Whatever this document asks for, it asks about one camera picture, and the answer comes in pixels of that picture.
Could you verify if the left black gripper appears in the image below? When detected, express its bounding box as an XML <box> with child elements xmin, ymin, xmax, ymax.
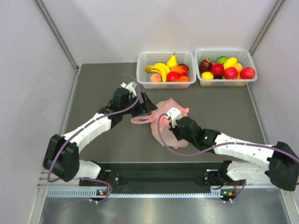
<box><xmin>121</xmin><ymin>91</ymin><xmax>157</xmax><ymax>117</ymax></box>

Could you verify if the pink plastic bag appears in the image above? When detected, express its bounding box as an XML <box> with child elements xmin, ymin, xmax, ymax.
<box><xmin>131</xmin><ymin>98</ymin><xmax>189</xmax><ymax>149</ymax></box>

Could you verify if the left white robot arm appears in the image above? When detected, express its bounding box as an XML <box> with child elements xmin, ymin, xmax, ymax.
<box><xmin>43</xmin><ymin>88</ymin><xmax>157</xmax><ymax>185</ymax></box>

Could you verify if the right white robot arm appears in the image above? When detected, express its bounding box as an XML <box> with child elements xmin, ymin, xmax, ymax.
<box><xmin>169</xmin><ymin>117</ymin><xmax>299</xmax><ymax>191</ymax></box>

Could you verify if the peach fruit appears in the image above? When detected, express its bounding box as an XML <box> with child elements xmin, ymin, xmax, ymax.
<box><xmin>150</xmin><ymin>73</ymin><xmax>162</xmax><ymax>83</ymax></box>

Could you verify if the yellow banana bunch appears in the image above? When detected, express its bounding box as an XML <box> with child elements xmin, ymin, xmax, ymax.
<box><xmin>145</xmin><ymin>63</ymin><xmax>171</xmax><ymax>82</ymax></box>

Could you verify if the red apple in left basket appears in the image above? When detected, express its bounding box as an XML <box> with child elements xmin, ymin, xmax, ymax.
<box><xmin>166</xmin><ymin>71</ymin><xmax>180</xmax><ymax>82</ymax></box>

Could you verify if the left white plastic basket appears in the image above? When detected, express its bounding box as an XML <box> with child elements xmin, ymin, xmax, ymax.
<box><xmin>136</xmin><ymin>51</ymin><xmax>197</xmax><ymax>89</ymax></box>

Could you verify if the white plastic basket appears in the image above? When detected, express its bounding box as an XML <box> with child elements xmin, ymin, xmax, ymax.
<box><xmin>194</xmin><ymin>48</ymin><xmax>257</xmax><ymax>87</ymax></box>
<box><xmin>136</xmin><ymin>51</ymin><xmax>197</xmax><ymax>89</ymax></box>

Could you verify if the orange tangerine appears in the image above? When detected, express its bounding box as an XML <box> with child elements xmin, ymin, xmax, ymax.
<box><xmin>179</xmin><ymin>76</ymin><xmax>189</xmax><ymax>82</ymax></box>

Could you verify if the yellow pear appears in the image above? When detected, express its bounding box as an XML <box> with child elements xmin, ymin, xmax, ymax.
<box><xmin>166</xmin><ymin>53</ymin><xmax>178</xmax><ymax>69</ymax></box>

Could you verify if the dark plum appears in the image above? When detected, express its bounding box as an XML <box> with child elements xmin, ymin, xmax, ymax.
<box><xmin>178</xmin><ymin>63</ymin><xmax>189</xmax><ymax>70</ymax></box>

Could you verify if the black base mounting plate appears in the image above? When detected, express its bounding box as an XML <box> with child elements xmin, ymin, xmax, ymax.
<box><xmin>79</xmin><ymin>162</ymin><xmax>236</xmax><ymax>194</ymax></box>

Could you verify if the yellow lemon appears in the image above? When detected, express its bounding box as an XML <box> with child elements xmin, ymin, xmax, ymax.
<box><xmin>201</xmin><ymin>71</ymin><xmax>214</xmax><ymax>80</ymax></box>

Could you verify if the dark red apple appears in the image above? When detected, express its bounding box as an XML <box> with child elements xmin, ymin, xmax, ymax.
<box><xmin>199</xmin><ymin>59</ymin><xmax>213</xmax><ymax>73</ymax></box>

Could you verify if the red apple middle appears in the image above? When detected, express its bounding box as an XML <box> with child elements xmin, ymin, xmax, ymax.
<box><xmin>210</xmin><ymin>63</ymin><xmax>224</xmax><ymax>77</ymax></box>

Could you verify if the red apple front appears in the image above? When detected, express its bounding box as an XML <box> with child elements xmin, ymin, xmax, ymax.
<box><xmin>223</xmin><ymin>67</ymin><xmax>238</xmax><ymax>79</ymax></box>

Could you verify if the green lime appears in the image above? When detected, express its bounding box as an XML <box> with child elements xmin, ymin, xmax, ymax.
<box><xmin>216</xmin><ymin>56</ymin><xmax>228</xmax><ymax>64</ymax></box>

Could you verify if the yellow mango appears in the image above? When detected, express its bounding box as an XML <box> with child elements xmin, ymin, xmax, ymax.
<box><xmin>223</xmin><ymin>57</ymin><xmax>238</xmax><ymax>70</ymax></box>

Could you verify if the red apple right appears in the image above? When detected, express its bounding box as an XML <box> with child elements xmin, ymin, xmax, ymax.
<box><xmin>240</xmin><ymin>67</ymin><xmax>255</xmax><ymax>79</ymax></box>

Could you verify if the right white plastic basket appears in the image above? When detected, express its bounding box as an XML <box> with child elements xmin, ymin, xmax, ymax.
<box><xmin>194</xmin><ymin>48</ymin><xmax>257</xmax><ymax>87</ymax></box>

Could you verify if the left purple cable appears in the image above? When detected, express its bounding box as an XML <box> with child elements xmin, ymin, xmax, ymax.
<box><xmin>47</xmin><ymin>74</ymin><xmax>142</xmax><ymax>183</ymax></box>

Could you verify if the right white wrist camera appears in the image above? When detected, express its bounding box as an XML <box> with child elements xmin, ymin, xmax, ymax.
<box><xmin>164</xmin><ymin>107</ymin><xmax>183</xmax><ymax>122</ymax></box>

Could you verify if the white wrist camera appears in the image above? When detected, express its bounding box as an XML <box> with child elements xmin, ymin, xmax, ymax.
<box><xmin>120</xmin><ymin>81</ymin><xmax>137</xmax><ymax>97</ymax></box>
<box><xmin>164</xmin><ymin>107</ymin><xmax>183</xmax><ymax>122</ymax></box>

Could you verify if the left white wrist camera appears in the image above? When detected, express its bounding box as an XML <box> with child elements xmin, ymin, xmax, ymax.
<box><xmin>120</xmin><ymin>81</ymin><xmax>137</xmax><ymax>97</ymax></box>

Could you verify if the grey slotted cable duct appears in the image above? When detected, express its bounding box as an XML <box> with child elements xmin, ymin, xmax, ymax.
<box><xmin>46</xmin><ymin>188</ymin><xmax>236</xmax><ymax>198</ymax></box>

